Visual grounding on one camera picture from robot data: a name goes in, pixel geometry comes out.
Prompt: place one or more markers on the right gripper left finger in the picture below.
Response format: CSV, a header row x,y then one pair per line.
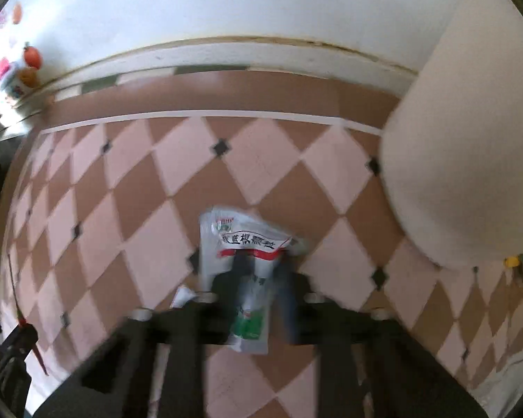
x,y
116,379

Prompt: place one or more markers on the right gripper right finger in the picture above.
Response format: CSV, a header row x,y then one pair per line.
x,y
359,355

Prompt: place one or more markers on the white green medicine sachet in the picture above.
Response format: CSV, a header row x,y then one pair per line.
x,y
239,254

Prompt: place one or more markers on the orange fruit wall decoration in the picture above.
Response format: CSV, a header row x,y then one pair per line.
x,y
32,57

